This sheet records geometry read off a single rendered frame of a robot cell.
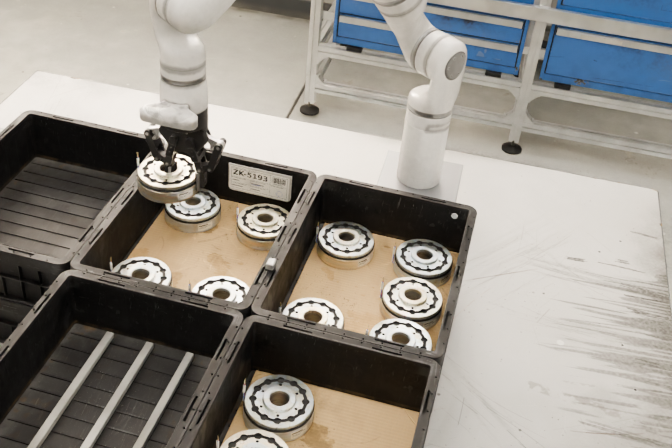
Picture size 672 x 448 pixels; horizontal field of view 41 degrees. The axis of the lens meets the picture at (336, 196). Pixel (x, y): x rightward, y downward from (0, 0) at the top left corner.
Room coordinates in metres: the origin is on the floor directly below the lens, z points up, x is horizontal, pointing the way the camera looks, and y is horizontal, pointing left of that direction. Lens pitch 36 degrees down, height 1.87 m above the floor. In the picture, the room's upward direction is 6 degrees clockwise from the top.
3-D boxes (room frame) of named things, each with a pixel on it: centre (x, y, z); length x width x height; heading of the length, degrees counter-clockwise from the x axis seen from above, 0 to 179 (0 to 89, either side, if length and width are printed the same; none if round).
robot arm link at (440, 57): (1.59, -0.17, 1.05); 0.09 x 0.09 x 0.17; 46
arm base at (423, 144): (1.59, -0.17, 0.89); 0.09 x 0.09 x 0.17; 88
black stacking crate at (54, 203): (1.27, 0.52, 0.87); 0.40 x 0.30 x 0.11; 168
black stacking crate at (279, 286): (1.15, -0.07, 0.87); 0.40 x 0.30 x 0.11; 168
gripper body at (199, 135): (1.22, 0.25, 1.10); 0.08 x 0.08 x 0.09
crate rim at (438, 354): (1.15, -0.07, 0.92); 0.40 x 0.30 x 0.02; 168
